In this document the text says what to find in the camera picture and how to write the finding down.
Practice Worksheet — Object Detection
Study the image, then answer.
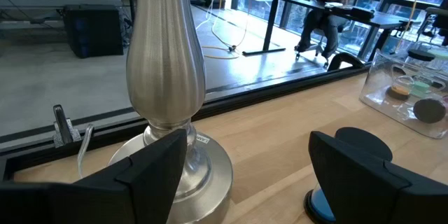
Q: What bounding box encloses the black speaker box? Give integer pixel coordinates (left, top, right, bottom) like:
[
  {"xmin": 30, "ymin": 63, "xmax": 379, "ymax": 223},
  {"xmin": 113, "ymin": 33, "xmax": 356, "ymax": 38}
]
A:
[{"xmin": 62, "ymin": 4, "xmax": 125, "ymax": 60}]

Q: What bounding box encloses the mint-capped hourglass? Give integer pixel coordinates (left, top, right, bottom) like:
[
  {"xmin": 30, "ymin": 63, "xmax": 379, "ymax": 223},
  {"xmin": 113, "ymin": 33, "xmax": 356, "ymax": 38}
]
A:
[{"xmin": 411, "ymin": 47, "xmax": 448, "ymax": 99}]

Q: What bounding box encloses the black case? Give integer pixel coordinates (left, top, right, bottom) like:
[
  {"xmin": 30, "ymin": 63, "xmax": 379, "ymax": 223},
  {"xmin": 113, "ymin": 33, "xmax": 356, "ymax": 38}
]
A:
[{"xmin": 349, "ymin": 6, "xmax": 375, "ymax": 20}]

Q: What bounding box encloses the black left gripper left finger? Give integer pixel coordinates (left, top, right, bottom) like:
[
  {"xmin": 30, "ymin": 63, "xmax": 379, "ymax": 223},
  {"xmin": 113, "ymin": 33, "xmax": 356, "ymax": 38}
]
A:
[{"xmin": 0, "ymin": 128, "xmax": 188, "ymax": 224}]

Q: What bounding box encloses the clear lamp cord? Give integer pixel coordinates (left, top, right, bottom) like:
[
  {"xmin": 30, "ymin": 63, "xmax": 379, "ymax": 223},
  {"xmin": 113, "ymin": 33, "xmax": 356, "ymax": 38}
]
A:
[{"xmin": 76, "ymin": 123, "xmax": 95, "ymax": 179}]

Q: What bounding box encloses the black office desk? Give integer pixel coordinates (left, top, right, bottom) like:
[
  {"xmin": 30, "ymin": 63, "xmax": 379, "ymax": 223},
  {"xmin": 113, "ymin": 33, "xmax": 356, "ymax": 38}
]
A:
[{"xmin": 241, "ymin": 0, "xmax": 412, "ymax": 59}]

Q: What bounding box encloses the black-capped hourglass red sand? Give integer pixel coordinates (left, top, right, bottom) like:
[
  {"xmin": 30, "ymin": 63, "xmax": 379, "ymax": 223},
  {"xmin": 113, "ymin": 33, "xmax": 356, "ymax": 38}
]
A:
[{"xmin": 412, "ymin": 94, "xmax": 448, "ymax": 125}]

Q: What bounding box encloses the clear plastic bin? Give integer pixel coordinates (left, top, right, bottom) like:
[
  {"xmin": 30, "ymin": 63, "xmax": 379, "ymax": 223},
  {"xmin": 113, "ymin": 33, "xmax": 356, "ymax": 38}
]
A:
[{"xmin": 359, "ymin": 40, "xmax": 448, "ymax": 140}]

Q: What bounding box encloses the black-capped hourglass orange sand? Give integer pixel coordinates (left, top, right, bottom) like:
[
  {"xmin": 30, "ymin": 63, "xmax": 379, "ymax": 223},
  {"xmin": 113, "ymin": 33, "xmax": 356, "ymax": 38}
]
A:
[{"xmin": 386, "ymin": 48, "xmax": 437, "ymax": 102}]

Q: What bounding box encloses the yellow floor cable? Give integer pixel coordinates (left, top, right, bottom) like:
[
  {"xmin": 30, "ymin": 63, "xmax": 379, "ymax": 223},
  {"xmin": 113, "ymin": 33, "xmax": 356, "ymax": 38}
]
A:
[{"xmin": 201, "ymin": 0, "xmax": 262, "ymax": 60}]

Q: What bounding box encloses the metal table clamp bracket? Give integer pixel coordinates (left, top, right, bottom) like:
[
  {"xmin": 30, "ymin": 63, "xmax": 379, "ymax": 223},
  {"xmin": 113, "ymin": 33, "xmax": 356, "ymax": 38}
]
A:
[{"xmin": 52, "ymin": 104, "xmax": 83, "ymax": 148}]

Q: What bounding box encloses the black-capped hourglass blue sand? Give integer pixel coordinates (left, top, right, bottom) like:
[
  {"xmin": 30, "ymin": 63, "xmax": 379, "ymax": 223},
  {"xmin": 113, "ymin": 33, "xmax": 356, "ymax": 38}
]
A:
[{"xmin": 302, "ymin": 126, "xmax": 394, "ymax": 224}]

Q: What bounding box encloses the grey office chair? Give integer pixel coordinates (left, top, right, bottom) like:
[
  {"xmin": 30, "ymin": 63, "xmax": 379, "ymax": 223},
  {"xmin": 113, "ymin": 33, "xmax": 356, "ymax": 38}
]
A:
[{"xmin": 416, "ymin": 0, "xmax": 448, "ymax": 46}]

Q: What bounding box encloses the silver lamp with white shade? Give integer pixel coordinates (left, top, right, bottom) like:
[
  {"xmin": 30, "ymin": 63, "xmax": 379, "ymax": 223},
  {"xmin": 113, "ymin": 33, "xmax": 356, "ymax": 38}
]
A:
[{"xmin": 107, "ymin": 0, "xmax": 235, "ymax": 224}]

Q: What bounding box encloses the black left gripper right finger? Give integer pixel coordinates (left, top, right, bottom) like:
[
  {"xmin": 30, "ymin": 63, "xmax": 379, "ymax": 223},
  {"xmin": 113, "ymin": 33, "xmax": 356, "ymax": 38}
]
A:
[{"xmin": 307, "ymin": 130, "xmax": 448, "ymax": 224}]

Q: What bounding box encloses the yellow hanging cable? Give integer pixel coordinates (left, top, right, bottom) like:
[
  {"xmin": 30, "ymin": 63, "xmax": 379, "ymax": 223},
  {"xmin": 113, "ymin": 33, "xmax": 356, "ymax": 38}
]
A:
[{"xmin": 395, "ymin": 0, "xmax": 426, "ymax": 53}]

